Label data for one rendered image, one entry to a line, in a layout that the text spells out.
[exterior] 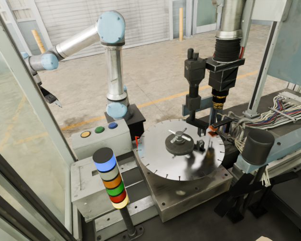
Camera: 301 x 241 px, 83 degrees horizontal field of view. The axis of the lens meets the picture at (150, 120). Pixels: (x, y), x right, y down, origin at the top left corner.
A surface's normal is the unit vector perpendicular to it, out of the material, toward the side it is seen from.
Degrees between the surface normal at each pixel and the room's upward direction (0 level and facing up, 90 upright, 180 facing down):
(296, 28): 90
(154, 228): 0
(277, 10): 90
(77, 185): 0
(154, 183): 0
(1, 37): 90
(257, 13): 90
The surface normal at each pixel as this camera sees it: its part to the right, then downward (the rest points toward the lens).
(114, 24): 0.08, 0.47
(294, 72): -0.92, 0.29
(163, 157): -0.10, -0.80
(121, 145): 0.38, 0.51
